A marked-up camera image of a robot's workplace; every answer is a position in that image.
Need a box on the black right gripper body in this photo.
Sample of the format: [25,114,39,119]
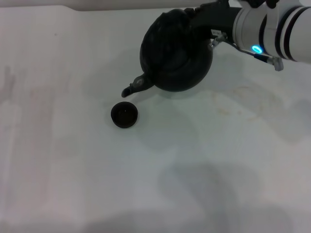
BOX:
[190,0,242,40]

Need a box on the black round teapot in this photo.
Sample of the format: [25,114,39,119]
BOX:
[121,9,214,99]

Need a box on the small dark teacup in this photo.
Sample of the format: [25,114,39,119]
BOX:
[110,101,139,129]

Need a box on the thin cable with clear plugs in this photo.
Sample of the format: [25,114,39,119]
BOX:
[209,32,284,72]

